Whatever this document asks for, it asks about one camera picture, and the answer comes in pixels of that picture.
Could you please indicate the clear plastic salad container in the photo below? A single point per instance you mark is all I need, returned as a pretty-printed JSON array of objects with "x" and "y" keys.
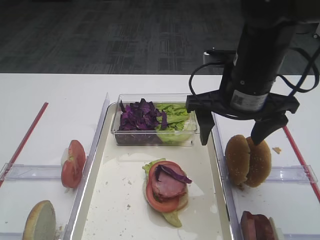
[{"x": 143, "y": 138}]

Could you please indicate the upper left clear pusher track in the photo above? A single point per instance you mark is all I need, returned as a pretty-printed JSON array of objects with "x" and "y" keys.
[{"x": 27, "y": 172}]

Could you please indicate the lettuce leaf under stack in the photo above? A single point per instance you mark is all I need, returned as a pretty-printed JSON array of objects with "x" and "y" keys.
[{"x": 173, "y": 217}]

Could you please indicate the clear vertical divider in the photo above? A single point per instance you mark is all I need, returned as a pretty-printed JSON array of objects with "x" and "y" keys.
[
  {"x": 87, "y": 165},
  {"x": 233, "y": 225}
]

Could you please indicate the bread crumb piece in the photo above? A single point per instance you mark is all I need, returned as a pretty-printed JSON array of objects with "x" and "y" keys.
[{"x": 277, "y": 150}]

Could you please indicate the sesame bun one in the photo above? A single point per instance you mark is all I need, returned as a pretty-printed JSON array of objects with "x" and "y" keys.
[
  {"x": 260, "y": 163},
  {"x": 237, "y": 156}
]

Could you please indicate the clear pusher track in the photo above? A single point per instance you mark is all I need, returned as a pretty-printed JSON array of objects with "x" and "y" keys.
[
  {"x": 300, "y": 174},
  {"x": 27, "y": 172}
]

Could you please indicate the left clear vertical divider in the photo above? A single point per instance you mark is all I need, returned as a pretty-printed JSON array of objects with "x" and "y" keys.
[{"x": 87, "y": 165}]

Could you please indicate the cream metal tray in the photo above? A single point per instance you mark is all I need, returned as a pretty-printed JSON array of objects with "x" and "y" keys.
[{"x": 114, "y": 207}]

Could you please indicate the tomato slices on left rack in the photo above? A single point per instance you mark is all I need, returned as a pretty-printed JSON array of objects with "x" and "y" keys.
[{"x": 72, "y": 169}]

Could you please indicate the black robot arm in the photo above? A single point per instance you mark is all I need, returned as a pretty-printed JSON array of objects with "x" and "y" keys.
[{"x": 250, "y": 71}]

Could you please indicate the right red rail strip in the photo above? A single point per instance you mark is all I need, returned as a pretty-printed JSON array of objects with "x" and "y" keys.
[{"x": 302, "y": 162}]

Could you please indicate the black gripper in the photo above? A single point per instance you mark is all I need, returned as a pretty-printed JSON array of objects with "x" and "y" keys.
[{"x": 270, "y": 118}]

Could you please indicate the shredded purple cabbage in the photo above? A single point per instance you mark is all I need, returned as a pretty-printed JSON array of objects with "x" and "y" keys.
[{"x": 142, "y": 116}]

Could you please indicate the green lettuce in container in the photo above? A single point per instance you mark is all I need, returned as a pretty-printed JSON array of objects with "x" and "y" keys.
[{"x": 180, "y": 127}]

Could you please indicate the ham slice on tray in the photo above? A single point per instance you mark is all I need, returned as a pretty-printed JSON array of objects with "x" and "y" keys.
[{"x": 164, "y": 186}]

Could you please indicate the purple cabbage piece on ham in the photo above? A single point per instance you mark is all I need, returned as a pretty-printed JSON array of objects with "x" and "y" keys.
[{"x": 179, "y": 177}]

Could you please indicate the red rail strip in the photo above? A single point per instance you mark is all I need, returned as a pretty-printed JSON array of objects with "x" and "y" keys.
[
  {"x": 23, "y": 142},
  {"x": 302, "y": 162}
]

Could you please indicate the sliced meat patties on rack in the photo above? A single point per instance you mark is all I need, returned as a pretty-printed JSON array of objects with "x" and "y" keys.
[{"x": 256, "y": 227}]

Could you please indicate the tomato slice on tray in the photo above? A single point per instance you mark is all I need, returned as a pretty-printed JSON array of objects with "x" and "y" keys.
[{"x": 160, "y": 203}]

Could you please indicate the bun bottom half on rack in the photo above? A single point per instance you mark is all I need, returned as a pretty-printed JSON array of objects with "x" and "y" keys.
[{"x": 41, "y": 222}]

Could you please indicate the upper right clear pusher track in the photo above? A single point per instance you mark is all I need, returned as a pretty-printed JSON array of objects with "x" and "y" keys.
[{"x": 300, "y": 174}]

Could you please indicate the left red rail strip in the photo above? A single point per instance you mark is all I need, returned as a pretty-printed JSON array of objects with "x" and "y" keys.
[{"x": 23, "y": 142}]

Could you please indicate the right clear vertical divider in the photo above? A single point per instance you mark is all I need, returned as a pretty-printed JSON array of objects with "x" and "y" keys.
[{"x": 233, "y": 225}]

